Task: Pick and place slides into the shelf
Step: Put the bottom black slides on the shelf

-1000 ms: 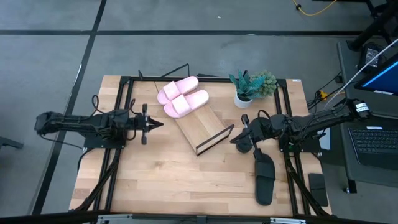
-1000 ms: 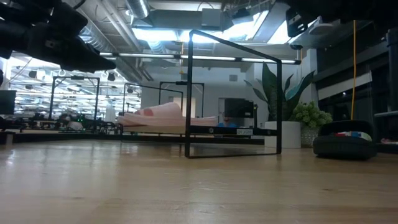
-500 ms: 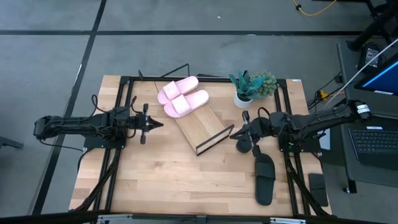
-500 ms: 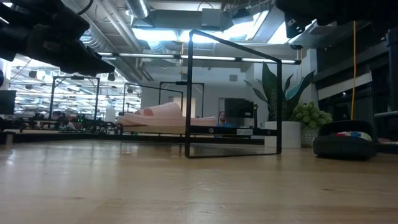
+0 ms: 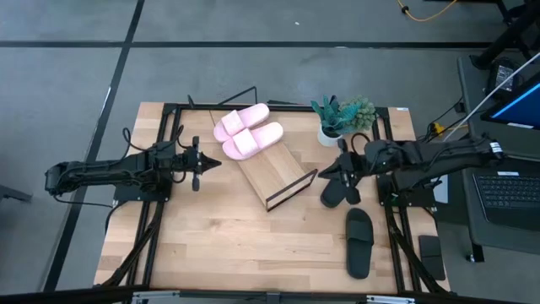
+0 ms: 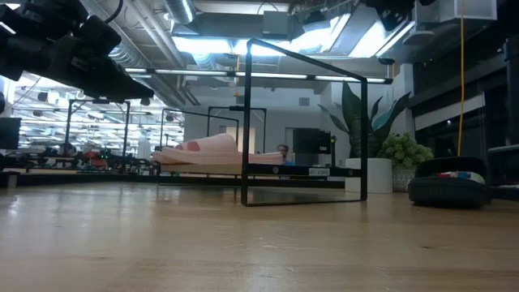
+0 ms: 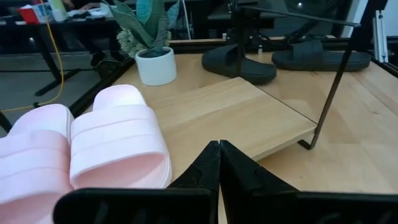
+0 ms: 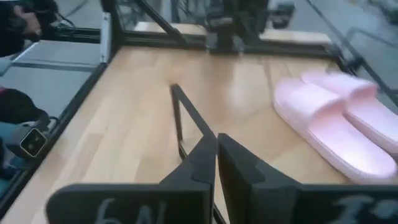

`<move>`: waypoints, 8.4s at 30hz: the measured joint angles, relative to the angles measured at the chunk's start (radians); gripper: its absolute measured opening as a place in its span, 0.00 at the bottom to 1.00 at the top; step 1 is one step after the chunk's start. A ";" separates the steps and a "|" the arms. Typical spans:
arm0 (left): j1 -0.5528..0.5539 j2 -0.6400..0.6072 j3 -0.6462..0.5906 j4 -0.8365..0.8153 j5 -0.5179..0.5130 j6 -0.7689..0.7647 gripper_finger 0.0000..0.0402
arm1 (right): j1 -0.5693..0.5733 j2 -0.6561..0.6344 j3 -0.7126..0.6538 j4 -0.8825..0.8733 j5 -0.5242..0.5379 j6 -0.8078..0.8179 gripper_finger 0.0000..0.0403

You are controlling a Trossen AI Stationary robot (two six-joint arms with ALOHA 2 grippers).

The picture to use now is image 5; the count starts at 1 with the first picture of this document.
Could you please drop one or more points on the silver metal bracket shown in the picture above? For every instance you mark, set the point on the silver metal bracket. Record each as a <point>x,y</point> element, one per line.
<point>154,296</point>
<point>390,300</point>

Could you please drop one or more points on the thin white rod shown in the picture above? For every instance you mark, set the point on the thin white rod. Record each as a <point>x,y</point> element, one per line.
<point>491,96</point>

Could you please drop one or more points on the pink slide sandal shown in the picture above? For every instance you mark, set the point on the pink slide sandal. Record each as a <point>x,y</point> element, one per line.
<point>257,139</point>
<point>244,118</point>

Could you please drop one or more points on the black camera mount beam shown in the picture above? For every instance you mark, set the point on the black camera mount beam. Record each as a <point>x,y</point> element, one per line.
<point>270,297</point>

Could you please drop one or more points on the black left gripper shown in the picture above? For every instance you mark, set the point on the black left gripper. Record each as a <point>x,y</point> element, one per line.
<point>183,164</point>

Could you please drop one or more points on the yellow plug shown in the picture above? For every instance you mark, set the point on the yellow plug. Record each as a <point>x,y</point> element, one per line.
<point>439,128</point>

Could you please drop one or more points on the small green succulent plant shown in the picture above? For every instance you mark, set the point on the small green succulent plant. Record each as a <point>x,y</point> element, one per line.
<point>363,114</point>

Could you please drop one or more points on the black laptop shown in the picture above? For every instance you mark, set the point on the black laptop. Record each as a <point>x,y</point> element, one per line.
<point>510,198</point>

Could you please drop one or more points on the grey furniture foot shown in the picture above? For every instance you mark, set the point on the grey furniture foot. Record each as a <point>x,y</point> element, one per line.
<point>12,194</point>

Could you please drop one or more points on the monitor with blue screen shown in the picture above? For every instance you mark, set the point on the monitor with blue screen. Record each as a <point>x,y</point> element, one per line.
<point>523,107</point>

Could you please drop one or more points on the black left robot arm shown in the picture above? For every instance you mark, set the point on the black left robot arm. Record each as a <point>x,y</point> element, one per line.
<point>109,171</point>

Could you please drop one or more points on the black aluminium table frame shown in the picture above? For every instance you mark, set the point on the black aluminium table frame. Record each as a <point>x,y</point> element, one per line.
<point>295,108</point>

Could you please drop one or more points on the wooden shelf black metal frame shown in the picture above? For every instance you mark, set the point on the wooden shelf black metal frame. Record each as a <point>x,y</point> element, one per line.
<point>276,173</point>

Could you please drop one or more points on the black stand leg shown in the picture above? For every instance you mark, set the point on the black stand leg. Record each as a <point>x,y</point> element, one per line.
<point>506,38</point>

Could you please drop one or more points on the grey side desk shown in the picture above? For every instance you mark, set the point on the grey side desk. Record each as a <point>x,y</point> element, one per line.
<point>470,105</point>

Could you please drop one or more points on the black power adapter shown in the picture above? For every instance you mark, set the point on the black power adapter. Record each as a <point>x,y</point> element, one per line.
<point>502,76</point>

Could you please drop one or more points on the black slide sandal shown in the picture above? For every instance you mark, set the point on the black slide sandal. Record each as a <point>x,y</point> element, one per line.
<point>359,249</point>
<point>331,196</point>

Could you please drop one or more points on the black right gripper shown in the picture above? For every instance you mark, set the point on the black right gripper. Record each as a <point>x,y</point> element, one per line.
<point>356,169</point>

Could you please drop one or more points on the teal plant in white pot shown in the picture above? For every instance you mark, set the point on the teal plant in white pot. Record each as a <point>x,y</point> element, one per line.
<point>331,126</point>

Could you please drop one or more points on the black flat phone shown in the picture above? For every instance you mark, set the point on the black flat phone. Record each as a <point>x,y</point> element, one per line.
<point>431,257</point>

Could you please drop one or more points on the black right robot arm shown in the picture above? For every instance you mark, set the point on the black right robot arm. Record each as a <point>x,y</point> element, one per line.
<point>430,158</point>

